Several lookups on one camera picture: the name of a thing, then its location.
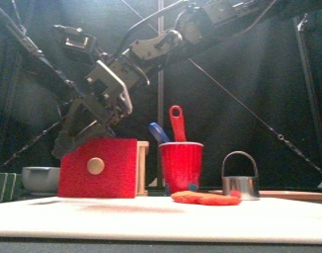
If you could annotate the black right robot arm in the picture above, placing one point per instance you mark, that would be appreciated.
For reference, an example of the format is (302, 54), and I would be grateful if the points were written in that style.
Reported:
(221, 15)

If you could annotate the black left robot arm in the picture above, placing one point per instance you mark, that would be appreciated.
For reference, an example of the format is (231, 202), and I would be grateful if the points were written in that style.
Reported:
(19, 32)

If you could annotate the red drawer with round knob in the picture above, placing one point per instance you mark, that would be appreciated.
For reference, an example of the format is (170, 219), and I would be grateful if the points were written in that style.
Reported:
(102, 179)

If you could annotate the wooden drawer cabinet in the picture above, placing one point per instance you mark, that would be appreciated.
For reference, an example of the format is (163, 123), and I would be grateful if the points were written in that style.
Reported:
(143, 168)

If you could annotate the grey bowl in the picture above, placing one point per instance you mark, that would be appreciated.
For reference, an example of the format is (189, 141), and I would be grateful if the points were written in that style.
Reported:
(40, 179)

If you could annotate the orange dough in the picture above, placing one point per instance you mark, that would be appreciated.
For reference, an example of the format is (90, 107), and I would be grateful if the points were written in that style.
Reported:
(207, 198)

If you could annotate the green striped cloth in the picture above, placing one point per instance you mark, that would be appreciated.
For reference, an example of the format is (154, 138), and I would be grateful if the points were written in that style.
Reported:
(6, 187)

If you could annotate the red plastic cup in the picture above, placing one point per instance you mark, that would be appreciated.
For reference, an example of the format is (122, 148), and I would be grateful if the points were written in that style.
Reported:
(181, 166)

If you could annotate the white cutting board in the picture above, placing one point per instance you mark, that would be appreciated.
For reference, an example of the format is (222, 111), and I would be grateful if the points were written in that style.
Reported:
(159, 220)

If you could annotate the flat wooden plate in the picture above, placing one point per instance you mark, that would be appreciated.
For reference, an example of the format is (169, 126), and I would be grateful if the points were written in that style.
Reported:
(296, 195)

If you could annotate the vertical metal frame post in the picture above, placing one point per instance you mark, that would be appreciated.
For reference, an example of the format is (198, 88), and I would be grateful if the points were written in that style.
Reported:
(309, 85)
(161, 99)

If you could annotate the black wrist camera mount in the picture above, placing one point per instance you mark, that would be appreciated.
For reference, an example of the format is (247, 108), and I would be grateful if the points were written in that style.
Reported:
(75, 41)

